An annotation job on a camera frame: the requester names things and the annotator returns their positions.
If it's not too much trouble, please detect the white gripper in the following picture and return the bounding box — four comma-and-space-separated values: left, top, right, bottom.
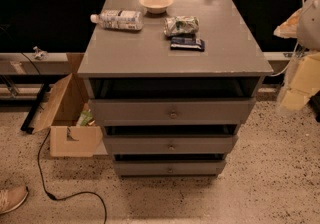
273, 9, 320, 111

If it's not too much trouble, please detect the grey bottom drawer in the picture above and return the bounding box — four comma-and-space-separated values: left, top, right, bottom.
113, 160, 226, 176

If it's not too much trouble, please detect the grey drawer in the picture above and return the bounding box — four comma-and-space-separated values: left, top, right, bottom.
104, 136, 238, 154
88, 98, 255, 126
113, 160, 226, 176

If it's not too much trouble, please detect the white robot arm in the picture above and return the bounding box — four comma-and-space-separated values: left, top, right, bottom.
274, 0, 320, 111

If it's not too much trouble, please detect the grey drawer cabinet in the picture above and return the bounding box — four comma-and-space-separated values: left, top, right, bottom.
78, 0, 272, 164

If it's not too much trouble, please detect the grey top drawer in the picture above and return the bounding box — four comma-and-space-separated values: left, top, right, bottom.
88, 98, 255, 126

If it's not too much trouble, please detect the grey middle drawer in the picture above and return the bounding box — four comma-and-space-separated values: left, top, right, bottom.
104, 136, 238, 154

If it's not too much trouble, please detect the open cardboard box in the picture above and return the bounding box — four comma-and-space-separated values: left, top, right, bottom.
33, 54, 102, 157

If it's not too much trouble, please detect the dark blue snack packet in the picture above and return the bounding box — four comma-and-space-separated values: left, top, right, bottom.
170, 37, 205, 52

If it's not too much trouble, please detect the green white snack bag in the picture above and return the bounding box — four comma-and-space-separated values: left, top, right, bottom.
164, 16, 199, 37

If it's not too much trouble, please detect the white ceramic bowl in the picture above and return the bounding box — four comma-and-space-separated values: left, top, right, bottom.
139, 0, 174, 14

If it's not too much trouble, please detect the clear plastic water bottle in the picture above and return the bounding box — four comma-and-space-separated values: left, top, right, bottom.
90, 10, 143, 31

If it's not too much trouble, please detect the green packet in box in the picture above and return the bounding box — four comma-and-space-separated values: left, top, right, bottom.
76, 110, 93, 126

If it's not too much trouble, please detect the black metal stand leg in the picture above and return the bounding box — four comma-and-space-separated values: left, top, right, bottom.
20, 83, 50, 134

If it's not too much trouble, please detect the small clear plastic object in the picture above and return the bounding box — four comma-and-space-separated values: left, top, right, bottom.
33, 46, 48, 60

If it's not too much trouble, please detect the beige sneaker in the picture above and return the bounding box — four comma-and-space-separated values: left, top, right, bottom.
0, 185, 29, 214

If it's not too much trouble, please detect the white hanging cable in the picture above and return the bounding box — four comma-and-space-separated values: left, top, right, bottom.
269, 0, 306, 78

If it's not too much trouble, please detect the black floor cable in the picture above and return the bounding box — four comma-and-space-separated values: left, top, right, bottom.
0, 24, 108, 224

